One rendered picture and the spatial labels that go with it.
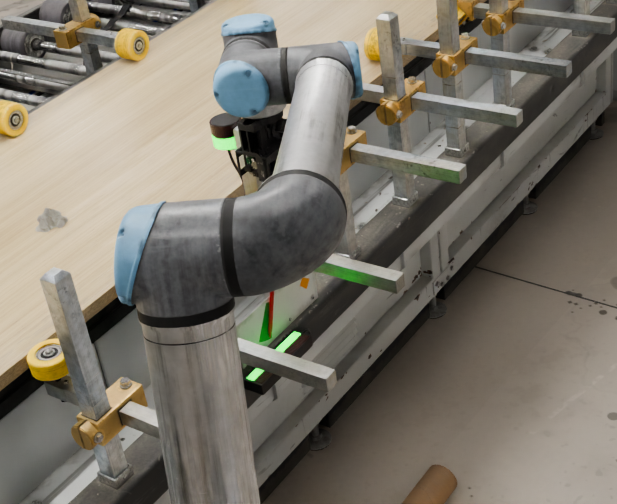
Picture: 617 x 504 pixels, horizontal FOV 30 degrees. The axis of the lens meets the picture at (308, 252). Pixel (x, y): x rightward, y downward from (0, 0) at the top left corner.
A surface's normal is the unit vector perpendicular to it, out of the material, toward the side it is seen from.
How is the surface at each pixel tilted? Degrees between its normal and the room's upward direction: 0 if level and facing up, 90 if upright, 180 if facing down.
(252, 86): 90
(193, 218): 19
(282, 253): 78
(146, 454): 0
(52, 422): 90
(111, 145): 0
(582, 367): 0
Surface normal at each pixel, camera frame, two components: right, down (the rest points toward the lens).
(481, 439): -0.13, -0.83
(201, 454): -0.02, 0.30
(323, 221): 0.71, -0.11
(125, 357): 0.82, 0.21
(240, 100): -0.15, 0.55
